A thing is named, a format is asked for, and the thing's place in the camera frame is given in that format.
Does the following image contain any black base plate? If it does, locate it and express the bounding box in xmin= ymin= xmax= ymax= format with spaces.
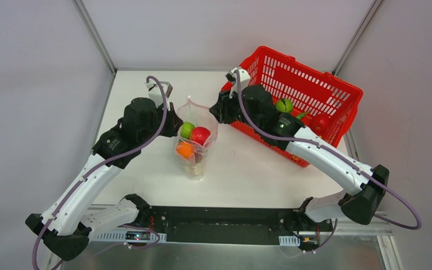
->
xmin=130 ymin=206 xmax=333 ymax=246

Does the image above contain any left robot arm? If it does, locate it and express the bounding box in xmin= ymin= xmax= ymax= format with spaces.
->
xmin=25 ymin=97 xmax=183 ymax=262

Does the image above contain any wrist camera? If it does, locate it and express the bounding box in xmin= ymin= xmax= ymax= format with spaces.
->
xmin=226 ymin=66 xmax=251 ymax=98
xmin=145 ymin=82 xmax=173 ymax=110

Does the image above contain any light green round fruit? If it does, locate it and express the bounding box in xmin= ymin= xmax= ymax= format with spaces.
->
xmin=180 ymin=121 xmax=196 ymax=140

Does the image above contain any green mangosteen fruit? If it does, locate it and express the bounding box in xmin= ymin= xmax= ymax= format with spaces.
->
xmin=275 ymin=98 xmax=294 ymax=113

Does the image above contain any red apple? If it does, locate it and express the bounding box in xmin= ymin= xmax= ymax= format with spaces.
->
xmin=309 ymin=113 xmax=331 ymax=134
xmin=190 ymin=126 xmax=211 ymax=146

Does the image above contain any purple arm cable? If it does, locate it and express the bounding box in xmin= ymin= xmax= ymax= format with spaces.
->
xmin=31 ymin=75 xmax=169 ymax=270
xmin=232 ymin=69 xmax=422 ymax=231

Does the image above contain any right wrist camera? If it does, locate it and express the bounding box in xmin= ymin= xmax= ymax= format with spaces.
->
xmin=226 ymin=66 xmax=251 ymax=98

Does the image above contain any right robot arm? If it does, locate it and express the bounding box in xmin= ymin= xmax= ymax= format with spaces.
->
xmin=209 ymin=84 xmax=389 ymax=231

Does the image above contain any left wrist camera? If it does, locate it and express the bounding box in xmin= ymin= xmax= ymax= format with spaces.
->
xmin=145 ymin=82 xmax=173 ymax=110

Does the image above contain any green lettuce leaf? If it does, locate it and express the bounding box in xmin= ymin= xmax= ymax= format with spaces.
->
xmin=183 ymin=157 xmax=206 ymax=181

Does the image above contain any red plastic basket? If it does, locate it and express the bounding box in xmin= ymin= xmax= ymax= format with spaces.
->
xmin=239 ymin=46 xmax=363 ymax=147

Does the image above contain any orange fruit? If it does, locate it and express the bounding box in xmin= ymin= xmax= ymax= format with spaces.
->
xmin=175 ymin=141 xmax=195 ymax=160

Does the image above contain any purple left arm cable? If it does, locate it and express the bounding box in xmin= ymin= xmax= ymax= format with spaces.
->
xmin=31 ymin=75 xmax=169 ymax=270

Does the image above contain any clear zip top bag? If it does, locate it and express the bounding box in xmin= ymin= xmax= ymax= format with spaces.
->
xmin=174 ymin=96 xmax=218 ymax=181

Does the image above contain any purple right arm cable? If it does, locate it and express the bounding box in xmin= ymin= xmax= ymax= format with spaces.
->
xmin=232 ymin=69 xmax=422 ymax=231

